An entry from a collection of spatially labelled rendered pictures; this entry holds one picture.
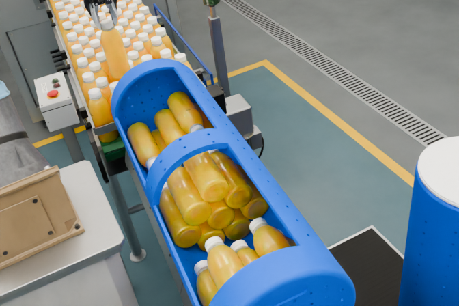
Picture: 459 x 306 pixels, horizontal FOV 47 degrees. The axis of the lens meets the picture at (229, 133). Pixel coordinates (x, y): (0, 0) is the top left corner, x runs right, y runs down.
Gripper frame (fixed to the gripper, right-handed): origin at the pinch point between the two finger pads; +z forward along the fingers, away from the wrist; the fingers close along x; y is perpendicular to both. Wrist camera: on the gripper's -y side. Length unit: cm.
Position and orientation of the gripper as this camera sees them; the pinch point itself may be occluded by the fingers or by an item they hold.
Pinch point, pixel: (106, 23)
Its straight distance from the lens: 174.0
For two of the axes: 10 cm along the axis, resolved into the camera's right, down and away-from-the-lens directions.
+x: 9.2, -3.2, 2.4
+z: 1.2, 7.9, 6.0
